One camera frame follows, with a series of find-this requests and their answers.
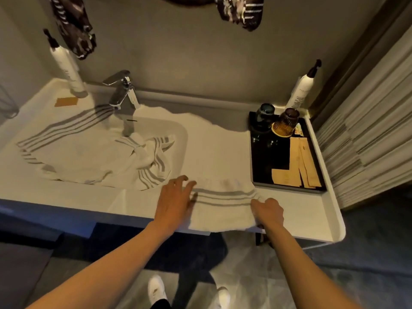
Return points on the person's right hand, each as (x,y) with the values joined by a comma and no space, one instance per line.
(268,215)

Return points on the person's left hand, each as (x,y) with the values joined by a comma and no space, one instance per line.
(175,202)

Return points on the small striped white towel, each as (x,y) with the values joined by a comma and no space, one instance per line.
(222,212)

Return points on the black tray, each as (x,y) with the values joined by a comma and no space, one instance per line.
(264,160)

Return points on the large striped white towel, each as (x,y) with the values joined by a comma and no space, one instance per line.
(74,151)

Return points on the person's left forearm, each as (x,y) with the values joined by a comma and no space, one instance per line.
(103,273)

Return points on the person's right forearm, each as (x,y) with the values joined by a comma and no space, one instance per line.
(302,273)

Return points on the person's left white shoe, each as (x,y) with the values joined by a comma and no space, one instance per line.
(157,291)

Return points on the person's white shoe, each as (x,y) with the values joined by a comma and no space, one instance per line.
(157,291)
(222,299)

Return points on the person's right white shoe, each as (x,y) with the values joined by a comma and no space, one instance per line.
(222,299)

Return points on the square kraft paper packet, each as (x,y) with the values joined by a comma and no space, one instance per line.
(285,177)

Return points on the long kraft paper packet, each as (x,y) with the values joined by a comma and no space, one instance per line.
(296,157)
(310,170)

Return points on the small white sachet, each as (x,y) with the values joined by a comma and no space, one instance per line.
(298,130)

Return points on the amber ribbed glass cup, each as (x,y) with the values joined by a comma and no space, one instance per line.
(286,123)

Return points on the blue glass cup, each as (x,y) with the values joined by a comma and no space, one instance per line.
(265,115)

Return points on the chrome faucet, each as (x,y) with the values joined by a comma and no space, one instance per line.
(124,93)

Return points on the white pump bottle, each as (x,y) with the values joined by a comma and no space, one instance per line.
(69,72)
(299,93)

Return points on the small tan soap packet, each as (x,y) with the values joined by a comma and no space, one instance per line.
(66,101)

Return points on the dark patterned hanging garment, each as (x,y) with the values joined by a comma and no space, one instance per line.
(75,28)

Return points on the round dark wall mirror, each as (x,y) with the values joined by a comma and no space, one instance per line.
(186,0)

